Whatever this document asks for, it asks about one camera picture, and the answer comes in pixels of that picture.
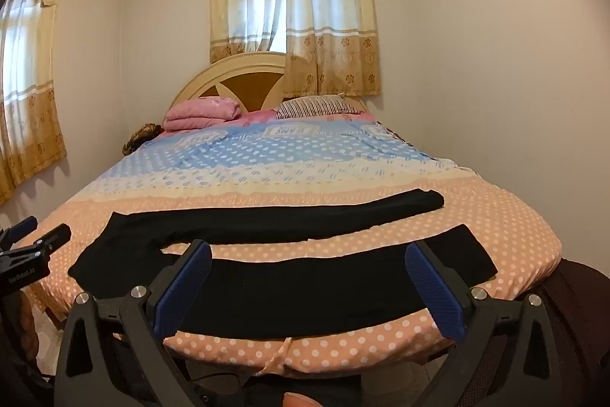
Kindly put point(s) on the brown patterned cloth bundle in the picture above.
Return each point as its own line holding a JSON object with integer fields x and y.
{"x": 140, "y": 137}

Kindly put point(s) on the polka dot bedspread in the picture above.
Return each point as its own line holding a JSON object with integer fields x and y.
{"x": 333, "y": 159}

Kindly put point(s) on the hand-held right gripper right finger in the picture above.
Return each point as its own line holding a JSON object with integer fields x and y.
{"x": 436, "y": 292}

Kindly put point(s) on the dark maroon garment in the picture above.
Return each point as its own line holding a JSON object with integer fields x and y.
{"x": 581, "y": 316}

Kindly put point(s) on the striped pillow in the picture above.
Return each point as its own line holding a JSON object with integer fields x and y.
{"x": 317, "y": 106}

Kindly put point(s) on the folded pink blanket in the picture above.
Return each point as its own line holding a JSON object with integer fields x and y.
{"x": 202, "y": 114}

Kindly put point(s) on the beige floral window curtain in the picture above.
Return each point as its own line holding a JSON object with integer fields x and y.
{"x": 333, "y": 40}
{"x": 33, "y": 116}

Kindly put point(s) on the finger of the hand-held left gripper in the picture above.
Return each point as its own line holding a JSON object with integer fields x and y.
{"x": 27, "y": 226}
{"x": 52, "y": 237}

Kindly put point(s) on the cream wooden headboard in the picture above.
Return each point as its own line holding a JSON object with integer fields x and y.
{"x": 248, "y": 83}

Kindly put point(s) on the black pants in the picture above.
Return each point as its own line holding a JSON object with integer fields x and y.
{"x": 286, "y": 292}

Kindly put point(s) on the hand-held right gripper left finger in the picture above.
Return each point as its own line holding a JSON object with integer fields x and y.
{"x": 183, "y": 288}

